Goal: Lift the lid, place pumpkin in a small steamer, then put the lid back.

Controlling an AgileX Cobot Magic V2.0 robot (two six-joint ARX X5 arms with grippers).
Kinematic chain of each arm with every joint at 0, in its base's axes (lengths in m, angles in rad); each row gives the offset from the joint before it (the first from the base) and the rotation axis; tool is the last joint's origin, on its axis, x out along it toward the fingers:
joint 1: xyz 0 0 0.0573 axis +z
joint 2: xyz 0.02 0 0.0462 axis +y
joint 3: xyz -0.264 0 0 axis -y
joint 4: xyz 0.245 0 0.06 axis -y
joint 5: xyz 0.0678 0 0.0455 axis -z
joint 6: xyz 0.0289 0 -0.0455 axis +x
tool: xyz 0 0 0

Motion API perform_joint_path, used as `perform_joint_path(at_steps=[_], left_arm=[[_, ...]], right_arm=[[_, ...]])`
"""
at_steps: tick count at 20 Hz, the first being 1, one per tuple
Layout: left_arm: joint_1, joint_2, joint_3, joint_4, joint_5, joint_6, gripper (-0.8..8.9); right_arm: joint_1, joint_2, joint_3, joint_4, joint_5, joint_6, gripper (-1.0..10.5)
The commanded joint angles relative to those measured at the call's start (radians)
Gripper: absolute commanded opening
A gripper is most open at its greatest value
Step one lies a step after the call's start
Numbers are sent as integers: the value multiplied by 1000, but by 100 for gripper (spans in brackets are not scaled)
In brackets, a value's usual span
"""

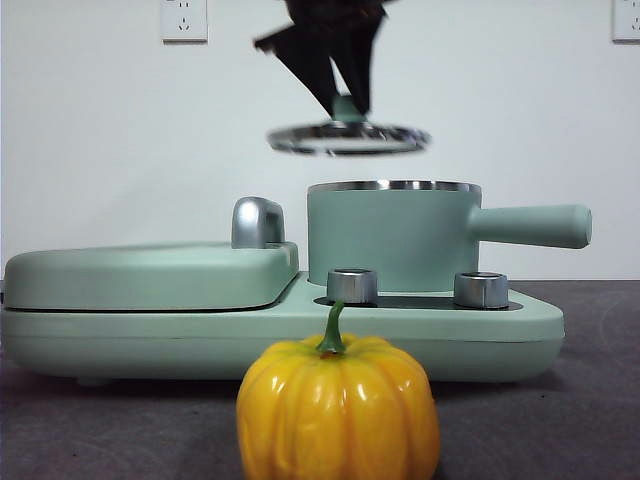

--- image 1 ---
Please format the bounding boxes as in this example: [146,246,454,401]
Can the glass lid with green knob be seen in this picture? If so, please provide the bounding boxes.
[266,94,432,157]

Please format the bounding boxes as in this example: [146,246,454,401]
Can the yellow pumpkin with green stem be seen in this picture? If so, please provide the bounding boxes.
[235,299,442,480]

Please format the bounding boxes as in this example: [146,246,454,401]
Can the silver control knob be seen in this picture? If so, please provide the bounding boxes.
[326,268,380,306]
[453,271,510,309]

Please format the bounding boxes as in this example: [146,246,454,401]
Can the black control panel strip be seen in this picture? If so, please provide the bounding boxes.
[313,295,511,309]

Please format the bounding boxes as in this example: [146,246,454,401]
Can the mint green griddle cover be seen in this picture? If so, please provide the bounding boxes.
[3,240,301,310]

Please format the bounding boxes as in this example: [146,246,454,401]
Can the mint green breakfast machine base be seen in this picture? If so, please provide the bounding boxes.
[0,272,566,389]

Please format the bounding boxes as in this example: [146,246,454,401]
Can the white wall socket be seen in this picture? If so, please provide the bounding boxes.
[160,0,209,45]
[612,0,640,44]

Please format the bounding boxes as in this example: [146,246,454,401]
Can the silver griddle cover handle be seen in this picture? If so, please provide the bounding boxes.
[231,197,287,250]

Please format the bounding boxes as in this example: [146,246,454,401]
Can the mint green handled steamer pot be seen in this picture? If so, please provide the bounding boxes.
[306,179,594,296]

